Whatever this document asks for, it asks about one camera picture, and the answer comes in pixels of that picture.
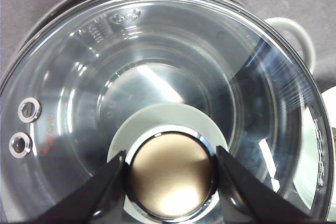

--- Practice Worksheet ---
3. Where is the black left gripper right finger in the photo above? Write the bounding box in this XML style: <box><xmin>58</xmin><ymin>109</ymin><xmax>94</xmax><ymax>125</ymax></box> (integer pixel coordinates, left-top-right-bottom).
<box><xmin>216</xmin><ymin>145</ymin><xmax>318</xmax><ymax>224</ymax></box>

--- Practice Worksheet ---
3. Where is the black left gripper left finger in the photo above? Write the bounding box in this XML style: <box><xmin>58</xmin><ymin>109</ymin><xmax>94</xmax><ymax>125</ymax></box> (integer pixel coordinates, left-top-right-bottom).
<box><xmin>34</xmin><ymin>151</ymin><xmax>127</xmax><ymax>224</ymax></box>

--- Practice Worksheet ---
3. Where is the green plate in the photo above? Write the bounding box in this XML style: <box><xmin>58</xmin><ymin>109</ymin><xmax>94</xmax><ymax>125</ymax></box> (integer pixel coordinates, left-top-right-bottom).
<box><xmin>293</xmin><ymin>85</ymin><xmax>336</xmax><ymax>220</ymax></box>

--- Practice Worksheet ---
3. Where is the glass steamer lid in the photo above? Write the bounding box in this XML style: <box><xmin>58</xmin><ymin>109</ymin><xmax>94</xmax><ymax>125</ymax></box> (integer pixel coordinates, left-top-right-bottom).
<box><xmin>0</xmin><ymin>0</ymin><xmax>333</xmax><ymax>224</ymax></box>

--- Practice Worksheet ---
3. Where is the green electric steamer pot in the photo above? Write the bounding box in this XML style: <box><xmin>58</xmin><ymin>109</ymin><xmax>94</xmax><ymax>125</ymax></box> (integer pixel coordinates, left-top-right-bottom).
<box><xmin>0</xmin><ymin>0</ymin><xmax>333</xmax><ymax>224</ymax></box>

